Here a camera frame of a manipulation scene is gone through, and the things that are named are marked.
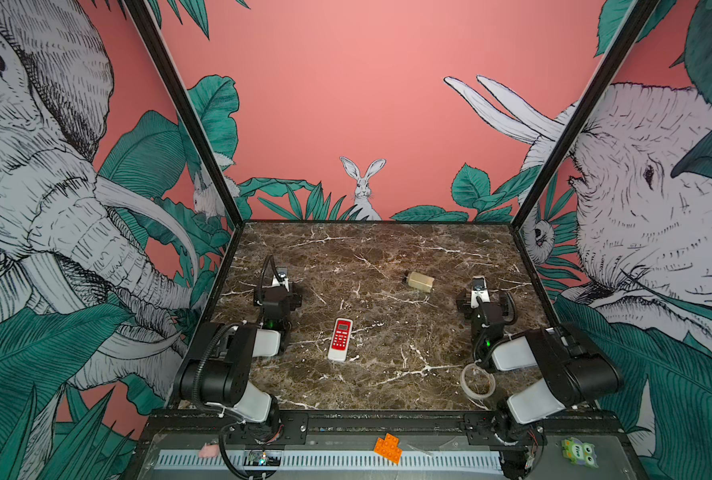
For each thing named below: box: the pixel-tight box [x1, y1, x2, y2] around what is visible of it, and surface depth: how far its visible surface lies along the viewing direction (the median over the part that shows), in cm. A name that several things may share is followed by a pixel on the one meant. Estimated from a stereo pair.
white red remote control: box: [328, 317, 353, 362], surface depth 90 cm
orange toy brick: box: [374, 433, 403, 464], surface depth 72 cm
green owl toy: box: [561, 437, 599, 469], surface depth 71 cm
